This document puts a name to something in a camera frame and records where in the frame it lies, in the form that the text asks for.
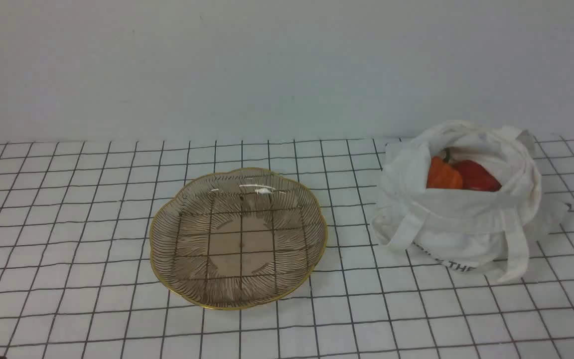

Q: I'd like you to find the orange bell pepper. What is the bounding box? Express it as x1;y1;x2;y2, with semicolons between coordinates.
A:
426;148;464;190

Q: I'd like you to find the white cloth bag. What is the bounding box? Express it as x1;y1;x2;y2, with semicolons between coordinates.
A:
370;121;570;283

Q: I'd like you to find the brown glass plate gold rim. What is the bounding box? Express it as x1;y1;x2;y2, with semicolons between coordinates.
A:
149;168;328;311

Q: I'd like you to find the red bell pepper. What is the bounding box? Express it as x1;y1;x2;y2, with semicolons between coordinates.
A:
453;161;502;192

